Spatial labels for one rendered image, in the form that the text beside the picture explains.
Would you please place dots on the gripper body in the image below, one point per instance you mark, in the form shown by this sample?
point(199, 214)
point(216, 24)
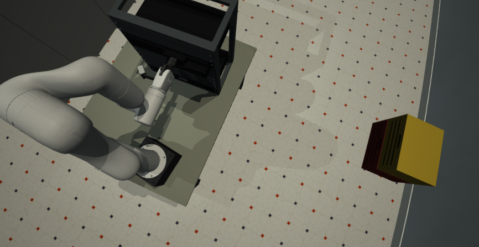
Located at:
point(163, 82)

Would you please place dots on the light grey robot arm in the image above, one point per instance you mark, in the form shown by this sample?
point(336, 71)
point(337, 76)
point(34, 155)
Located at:
point(32, 103)

